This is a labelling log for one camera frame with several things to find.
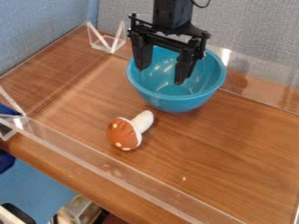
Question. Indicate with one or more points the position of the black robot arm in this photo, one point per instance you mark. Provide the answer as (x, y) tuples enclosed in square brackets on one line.
[(172, 13)]

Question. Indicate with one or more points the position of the blue cloth object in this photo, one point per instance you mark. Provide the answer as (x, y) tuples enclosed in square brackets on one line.
[(7, 158)]

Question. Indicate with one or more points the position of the blue plastic bowl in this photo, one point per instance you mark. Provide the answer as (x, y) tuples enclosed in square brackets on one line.
[(156, 86)]

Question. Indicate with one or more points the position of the clear acrylic barrier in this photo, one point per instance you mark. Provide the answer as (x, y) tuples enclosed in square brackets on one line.
[(142, 185), (261, 80)]

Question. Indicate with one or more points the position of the clear acrylic corner bracket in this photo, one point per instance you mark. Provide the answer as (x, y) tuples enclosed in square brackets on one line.
[(104, 42)]

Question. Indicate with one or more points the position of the clear acrylic left bracket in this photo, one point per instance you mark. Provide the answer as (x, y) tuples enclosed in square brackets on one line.
[(14, 122)]

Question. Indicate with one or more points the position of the brown white toy mushroom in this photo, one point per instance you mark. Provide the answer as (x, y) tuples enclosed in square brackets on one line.
[(125, 133)]

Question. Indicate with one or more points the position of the clear box under table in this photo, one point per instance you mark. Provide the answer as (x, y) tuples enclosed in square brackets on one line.
[(78, 211)]

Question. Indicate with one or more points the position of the black white object bottom left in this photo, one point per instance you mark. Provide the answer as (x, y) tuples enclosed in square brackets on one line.
[(11, 215)]

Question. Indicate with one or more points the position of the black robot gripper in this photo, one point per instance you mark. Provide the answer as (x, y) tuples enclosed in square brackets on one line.
[(188, 40)]

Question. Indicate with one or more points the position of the clear acrylic front barrier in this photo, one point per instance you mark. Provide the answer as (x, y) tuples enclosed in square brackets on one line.
[(142, 185)]

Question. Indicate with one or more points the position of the clear acrylic back barrier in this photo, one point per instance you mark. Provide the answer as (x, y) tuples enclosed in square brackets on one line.
[(261, 80)]

